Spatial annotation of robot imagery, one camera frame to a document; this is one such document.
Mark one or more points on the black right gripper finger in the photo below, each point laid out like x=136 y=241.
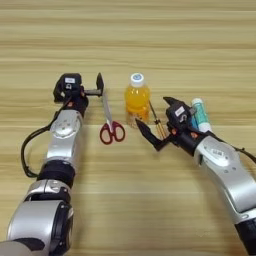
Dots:
x=171 y=101
x=146 y=131

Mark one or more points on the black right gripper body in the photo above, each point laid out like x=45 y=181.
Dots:
x=181 y=136

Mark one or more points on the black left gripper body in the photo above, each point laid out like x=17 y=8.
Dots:
x=78 y=100

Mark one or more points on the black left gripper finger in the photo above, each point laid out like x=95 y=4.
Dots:
x=99 y=82
x=58 y=94

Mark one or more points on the blue rectangular eraser block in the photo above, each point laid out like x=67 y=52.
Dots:
x=193 y=122

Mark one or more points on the green and white glue stick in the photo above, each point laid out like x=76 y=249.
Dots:
x=200 y=115

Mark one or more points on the orange juice bottle white cap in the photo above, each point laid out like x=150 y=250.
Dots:
x=136 y=100

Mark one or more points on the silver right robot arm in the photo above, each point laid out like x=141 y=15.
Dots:
x=230 y=173

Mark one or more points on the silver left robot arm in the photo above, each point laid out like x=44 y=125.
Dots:
x=63 y=140

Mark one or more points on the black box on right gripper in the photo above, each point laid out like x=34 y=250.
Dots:
x=178 y=113

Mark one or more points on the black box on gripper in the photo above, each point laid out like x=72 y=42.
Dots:
x=71 y=81
x=178 y=113

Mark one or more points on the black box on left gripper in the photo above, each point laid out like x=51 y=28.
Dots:
x=71 y=81

